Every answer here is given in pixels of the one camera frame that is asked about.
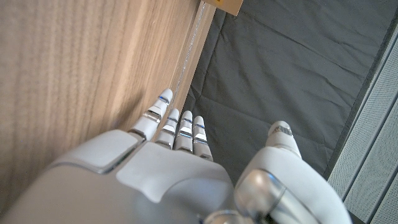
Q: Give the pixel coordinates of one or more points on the black backdrop curtain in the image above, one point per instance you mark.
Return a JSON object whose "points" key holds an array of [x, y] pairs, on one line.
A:
{"points": [[280, 68]]}

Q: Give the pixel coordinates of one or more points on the wooden slotted coin box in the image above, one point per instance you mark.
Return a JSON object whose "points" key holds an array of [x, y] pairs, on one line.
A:
{"points": [[227, 4]]}

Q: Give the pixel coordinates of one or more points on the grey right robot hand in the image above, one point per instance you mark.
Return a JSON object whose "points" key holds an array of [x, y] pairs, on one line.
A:
{"points": [[155, 186]]}

